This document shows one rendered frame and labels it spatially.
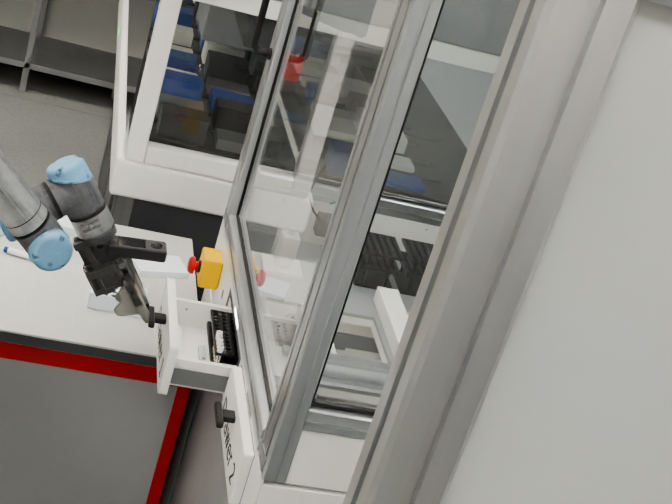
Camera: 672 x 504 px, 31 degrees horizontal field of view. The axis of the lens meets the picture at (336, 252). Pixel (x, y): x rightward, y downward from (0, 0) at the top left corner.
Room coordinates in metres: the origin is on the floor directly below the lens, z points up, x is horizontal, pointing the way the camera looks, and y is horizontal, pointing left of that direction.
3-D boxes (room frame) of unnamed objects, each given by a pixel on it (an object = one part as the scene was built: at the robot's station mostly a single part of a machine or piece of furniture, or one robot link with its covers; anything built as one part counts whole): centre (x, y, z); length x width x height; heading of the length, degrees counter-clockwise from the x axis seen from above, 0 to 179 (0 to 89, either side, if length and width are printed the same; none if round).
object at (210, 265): (2.51, 0.27, 0.88); 0.07 x 0.05 x 0.07; 16
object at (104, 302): (2.43, 0.44, 0.78); 0.12 x 0.08 x 0.04; 103
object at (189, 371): (2.22, 0.07, 0.86); 0.40 x 0.26 x 0.06; 106
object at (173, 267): (2.66, 0.40, 0.77); 0.13 x 0.09 x 0.02; 123
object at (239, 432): (1.90, 0.07, 0.87); 0.29 x 0.02 x 0.11; 16
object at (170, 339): (2.17, 0.28, 0.87); 0.29 x 0.02 x 0.11; 16
